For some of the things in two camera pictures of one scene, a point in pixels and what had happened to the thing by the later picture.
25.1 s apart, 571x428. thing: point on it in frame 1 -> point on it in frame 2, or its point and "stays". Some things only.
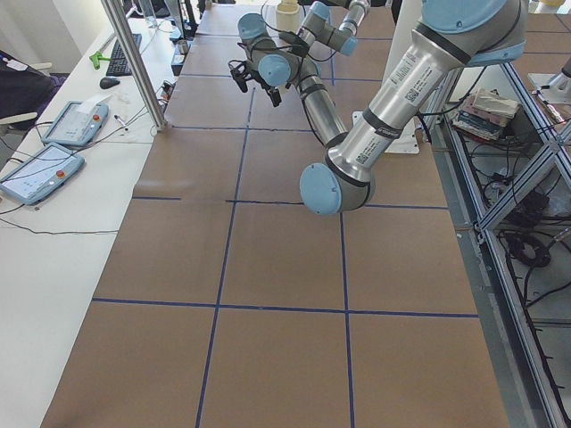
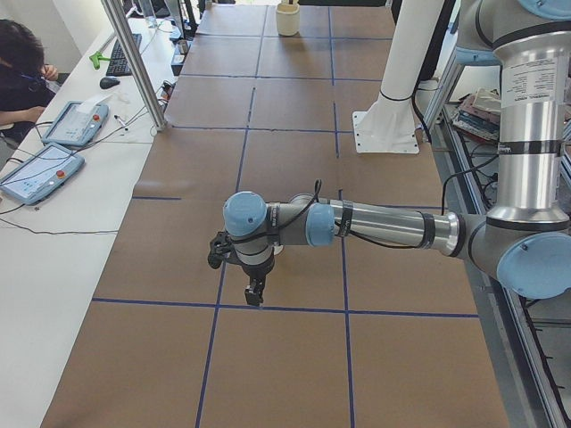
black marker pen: x=119 y=119 stays
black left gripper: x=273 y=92 -> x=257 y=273
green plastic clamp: x=95 y=59 stays
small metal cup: x=183 y=46 stays
